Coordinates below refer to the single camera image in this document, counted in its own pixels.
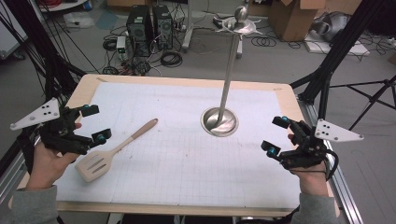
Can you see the clear plastic bag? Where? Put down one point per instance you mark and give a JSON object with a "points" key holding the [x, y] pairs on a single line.
{"points": [[78, 19]]}

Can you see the person's left hand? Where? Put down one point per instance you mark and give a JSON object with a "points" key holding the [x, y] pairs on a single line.
{"points": [[46, 168]]}

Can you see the white cabinet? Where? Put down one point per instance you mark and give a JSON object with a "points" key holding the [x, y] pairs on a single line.
{"points": [[9, 34]]}

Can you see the black tripod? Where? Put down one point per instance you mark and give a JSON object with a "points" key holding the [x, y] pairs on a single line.
{"points": [[373, 93]]}

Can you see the aluminium rail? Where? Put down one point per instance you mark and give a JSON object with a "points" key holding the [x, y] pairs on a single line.
{"points": [[342, 186], [11, 174]]}

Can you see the open cardboard box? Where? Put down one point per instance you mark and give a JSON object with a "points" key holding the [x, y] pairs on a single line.
{"points": [[291, 20]]}

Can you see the flat white board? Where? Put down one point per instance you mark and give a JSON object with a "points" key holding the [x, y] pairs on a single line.
{"points": [[348, 48]]}

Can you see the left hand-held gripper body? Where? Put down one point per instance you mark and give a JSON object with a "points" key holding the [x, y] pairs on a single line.
{"points": [[59, 133]]}

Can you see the white grid mat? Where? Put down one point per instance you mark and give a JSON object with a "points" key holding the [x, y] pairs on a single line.
{"points": [[174, 168]]}

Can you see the black frame stand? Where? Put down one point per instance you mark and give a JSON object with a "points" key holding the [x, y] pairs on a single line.
{"points": [[336, 46], [46, 56]]}

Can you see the small white power box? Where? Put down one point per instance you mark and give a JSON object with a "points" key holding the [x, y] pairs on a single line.
{"points": [[121, 46]]}

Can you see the metal utensil stand with hooks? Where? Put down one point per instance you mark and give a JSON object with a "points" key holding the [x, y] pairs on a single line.
{"points": [[220, 123]]}

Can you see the grey rounded appliance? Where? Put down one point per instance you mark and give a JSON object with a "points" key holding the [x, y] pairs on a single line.
{"points": [[331, 26]]}

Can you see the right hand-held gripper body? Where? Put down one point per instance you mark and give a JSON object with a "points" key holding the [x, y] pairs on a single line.
{"points": [[306, 152]]}

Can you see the beige slotted spatula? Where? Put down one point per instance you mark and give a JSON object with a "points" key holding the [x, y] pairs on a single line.
{"points": [[96, 161]]}

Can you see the person's right hand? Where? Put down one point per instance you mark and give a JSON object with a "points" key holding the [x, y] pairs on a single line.
{"points": [[313, 182]]}

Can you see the black computer tower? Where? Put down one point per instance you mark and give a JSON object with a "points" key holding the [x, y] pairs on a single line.
{"points": [[162, 26], [138, 28]]}

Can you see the grey metal stand leg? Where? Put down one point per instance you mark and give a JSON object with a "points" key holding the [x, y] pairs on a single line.
{"points": [[188, 34]]}

